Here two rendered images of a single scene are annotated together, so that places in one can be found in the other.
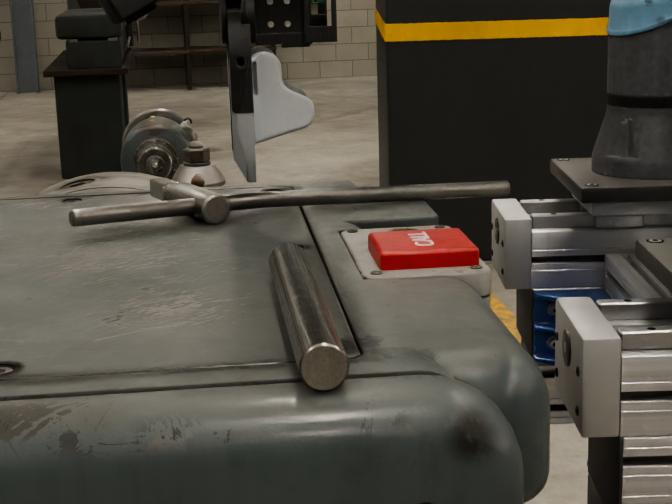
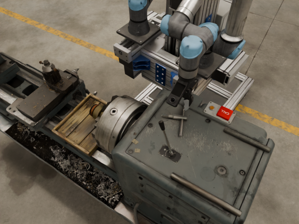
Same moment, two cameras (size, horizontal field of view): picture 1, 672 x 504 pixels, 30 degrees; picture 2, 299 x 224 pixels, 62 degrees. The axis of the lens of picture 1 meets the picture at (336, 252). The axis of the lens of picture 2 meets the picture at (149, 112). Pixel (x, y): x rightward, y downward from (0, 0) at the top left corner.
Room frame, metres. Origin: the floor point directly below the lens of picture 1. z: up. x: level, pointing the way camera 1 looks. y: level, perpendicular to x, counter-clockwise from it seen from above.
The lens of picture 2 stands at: (0.59, 0.69, 2.19)
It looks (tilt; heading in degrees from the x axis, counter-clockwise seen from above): 54 degrees down; 310
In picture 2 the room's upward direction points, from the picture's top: 1 degrees counter-clockwise
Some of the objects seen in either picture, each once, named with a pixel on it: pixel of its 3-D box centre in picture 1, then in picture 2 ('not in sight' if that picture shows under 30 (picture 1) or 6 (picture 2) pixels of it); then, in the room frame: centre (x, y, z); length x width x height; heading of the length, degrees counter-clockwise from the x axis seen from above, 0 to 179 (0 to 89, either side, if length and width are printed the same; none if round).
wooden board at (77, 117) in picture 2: not in sight; (89, 122); (1.45, 0.24, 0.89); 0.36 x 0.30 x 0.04; 96
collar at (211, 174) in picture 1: (197, 174); (47, 66); (1.80, 0.20, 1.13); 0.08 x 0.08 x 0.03
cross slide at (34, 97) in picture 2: not in sight; (50, 92); (1.80, 0.26, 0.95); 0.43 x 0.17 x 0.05; 96
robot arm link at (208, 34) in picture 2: not in sight; (199, 38); (0.95, -0.05, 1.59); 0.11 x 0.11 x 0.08; 3
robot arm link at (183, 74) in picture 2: not in sight; (187, 69); (0.93, 0.05, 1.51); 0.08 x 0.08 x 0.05
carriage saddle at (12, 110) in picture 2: not in sight; (46, 96); (1.84, 0.28, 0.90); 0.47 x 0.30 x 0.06; 96
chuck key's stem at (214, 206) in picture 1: (185, 197); (174, 116); (0.92, 0.11, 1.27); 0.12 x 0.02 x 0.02; 29
